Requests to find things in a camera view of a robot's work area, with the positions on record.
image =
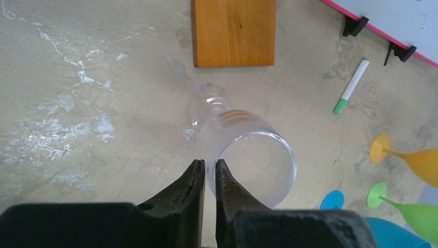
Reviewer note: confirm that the green plastic wine glass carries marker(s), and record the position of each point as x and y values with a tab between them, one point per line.
422	218

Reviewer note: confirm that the gold wire wine glass rack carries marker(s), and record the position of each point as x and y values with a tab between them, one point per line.
233	33

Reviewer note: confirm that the orange plastic wine glass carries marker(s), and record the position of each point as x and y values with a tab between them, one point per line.
422	163

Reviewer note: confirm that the pink framed whiteboard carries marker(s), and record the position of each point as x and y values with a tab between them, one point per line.
410	26

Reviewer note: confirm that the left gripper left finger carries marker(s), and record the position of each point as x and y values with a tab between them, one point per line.
171	218

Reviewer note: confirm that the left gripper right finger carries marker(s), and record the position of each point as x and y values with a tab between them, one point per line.
243	221

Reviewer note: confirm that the clear wine glass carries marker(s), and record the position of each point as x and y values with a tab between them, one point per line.
258	157

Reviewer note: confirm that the green whiteboard marker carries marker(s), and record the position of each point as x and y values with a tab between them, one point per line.
343	100

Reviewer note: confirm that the blue plastic wine glass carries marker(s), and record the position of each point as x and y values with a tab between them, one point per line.
386	233

